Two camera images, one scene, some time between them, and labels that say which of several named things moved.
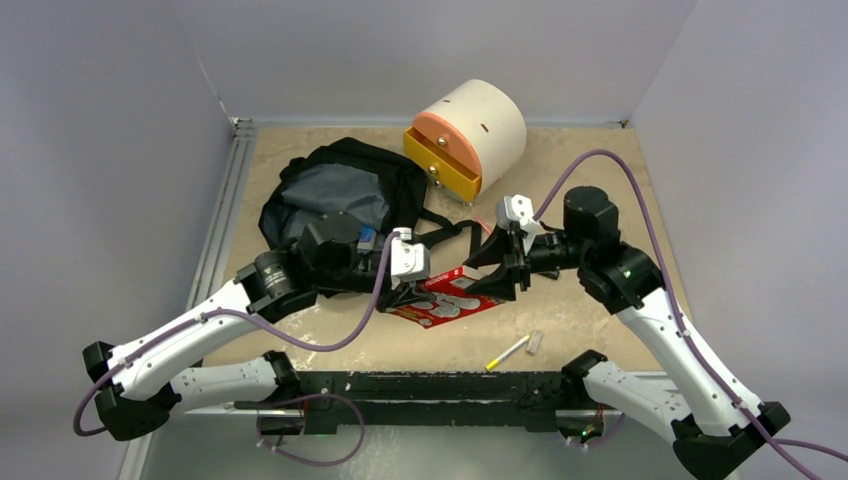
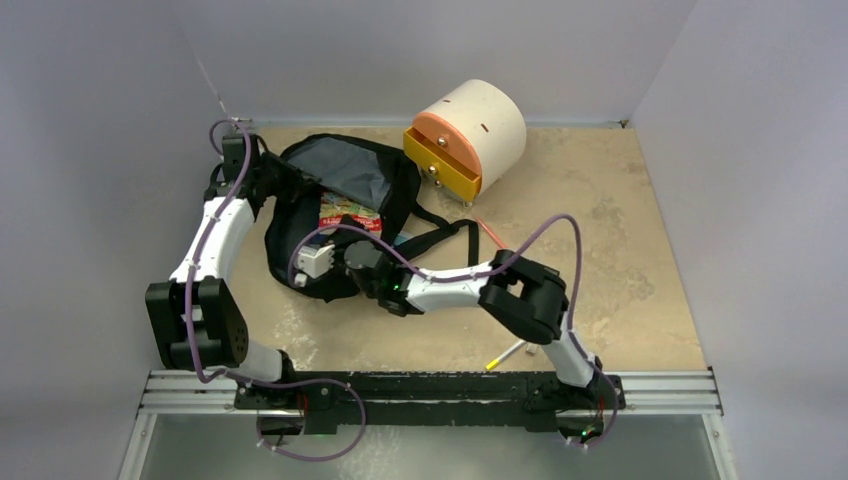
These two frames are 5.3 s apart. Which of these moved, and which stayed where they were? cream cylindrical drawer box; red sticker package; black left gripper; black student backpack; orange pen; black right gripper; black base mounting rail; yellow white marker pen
Moved: black right gripper; black left gripper; red sticker package
Stayed: yellow white marker pen; orange pen; black student backpack; black base mounting rail; cream cylindrical drawer box
